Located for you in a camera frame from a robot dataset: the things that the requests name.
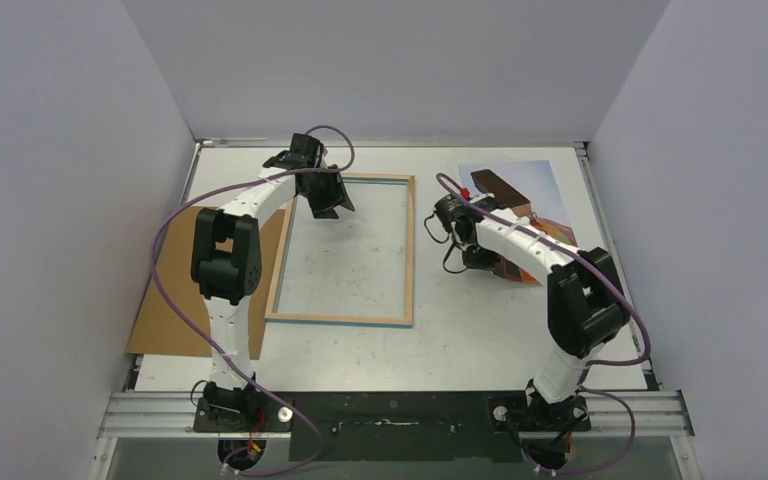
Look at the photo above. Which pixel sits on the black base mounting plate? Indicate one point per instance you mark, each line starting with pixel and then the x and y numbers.
pixel 394 426

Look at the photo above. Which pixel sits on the aluminium front rail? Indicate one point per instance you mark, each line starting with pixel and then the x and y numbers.
pixel 172 415

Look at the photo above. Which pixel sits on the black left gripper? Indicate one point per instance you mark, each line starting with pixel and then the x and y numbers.
pixel 324 209

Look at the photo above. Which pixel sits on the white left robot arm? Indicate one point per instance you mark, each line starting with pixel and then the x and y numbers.
pixel 227 265

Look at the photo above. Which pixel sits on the blue wooden picture frame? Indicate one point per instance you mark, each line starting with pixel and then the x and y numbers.
pixel 356 269

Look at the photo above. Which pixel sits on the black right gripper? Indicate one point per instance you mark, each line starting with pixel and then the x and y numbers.
pixel 475 258

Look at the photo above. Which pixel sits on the hot air balloon photo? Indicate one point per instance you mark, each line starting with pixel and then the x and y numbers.
pixel 528 188

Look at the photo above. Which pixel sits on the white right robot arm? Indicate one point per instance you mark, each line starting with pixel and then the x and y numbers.
pixel 584 299

